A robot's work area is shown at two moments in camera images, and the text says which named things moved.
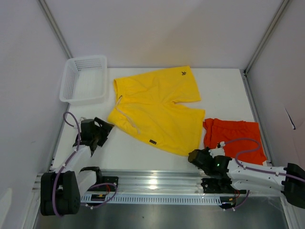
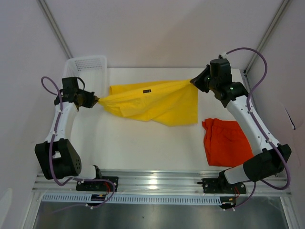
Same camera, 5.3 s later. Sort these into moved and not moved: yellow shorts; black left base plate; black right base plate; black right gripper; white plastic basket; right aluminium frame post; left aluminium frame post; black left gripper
Moved: black right gripper; yellow shorts; black left gripper
Not moved: black right base plate; white plastic basket; left aluminium frame post; right aluminium frame post; black left base plate
